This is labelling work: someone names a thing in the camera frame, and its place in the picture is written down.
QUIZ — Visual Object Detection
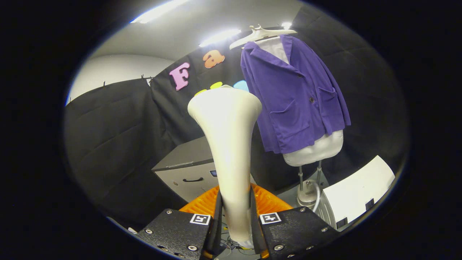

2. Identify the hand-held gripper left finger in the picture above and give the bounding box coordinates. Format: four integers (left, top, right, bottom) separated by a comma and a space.
135, 186, 222, 260

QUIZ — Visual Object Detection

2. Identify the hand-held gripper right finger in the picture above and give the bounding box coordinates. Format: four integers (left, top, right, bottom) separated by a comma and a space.
250, 183, 340, 260

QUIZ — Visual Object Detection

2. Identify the white garment steamer head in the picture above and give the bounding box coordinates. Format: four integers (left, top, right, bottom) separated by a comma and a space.
187, 85, 263, 249

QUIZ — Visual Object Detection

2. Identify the purple jacket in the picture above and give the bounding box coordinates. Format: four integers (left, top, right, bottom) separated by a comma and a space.
240, 35, 351, 155

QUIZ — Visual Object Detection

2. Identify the garment steamer base unit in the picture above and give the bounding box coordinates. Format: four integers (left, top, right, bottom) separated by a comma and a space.
297, 179, 322, 208

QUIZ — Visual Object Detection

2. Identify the white padded garment form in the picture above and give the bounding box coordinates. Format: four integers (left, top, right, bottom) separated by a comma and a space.
254, 36, 344, 167

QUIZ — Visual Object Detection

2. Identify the white clothes hanger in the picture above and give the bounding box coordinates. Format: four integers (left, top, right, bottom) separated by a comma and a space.
229, 24, 297, 50

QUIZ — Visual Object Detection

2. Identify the grey drawer cabinet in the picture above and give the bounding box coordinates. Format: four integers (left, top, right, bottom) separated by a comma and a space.
152, 135, 257, 203

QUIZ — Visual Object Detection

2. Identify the white box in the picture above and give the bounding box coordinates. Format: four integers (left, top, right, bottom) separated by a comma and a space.
319, 155, 396, 230

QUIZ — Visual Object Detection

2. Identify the black backdrop cloth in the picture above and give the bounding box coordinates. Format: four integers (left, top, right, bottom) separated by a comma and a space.
64, 4, 410, 231

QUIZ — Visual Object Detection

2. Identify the grey steamer hose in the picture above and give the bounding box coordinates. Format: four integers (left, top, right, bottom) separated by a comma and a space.
310, 181, 322, 213

